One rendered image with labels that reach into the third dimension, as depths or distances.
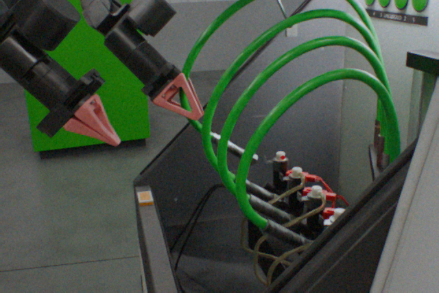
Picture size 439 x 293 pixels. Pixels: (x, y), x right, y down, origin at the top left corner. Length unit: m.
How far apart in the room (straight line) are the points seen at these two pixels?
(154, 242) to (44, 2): 0.50
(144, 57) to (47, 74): 0.19
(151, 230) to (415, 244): 0.58
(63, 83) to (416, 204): 0.47
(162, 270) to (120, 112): 3.35
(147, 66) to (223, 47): 6.59
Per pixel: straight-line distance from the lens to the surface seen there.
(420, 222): 0.58
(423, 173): 0.59
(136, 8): 0.85
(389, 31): 1.10
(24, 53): 0.71
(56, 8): 0.68
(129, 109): 4.20
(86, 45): 4.07
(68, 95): 0.69
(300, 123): 1.27
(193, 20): 7.31
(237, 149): 0.89
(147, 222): 1.05
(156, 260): 0.93
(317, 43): 0.71
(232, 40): 7.43
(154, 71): 0.83
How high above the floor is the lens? 1.44
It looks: 18 degrees down
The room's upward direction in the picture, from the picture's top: 2 degrees counter-clockwise
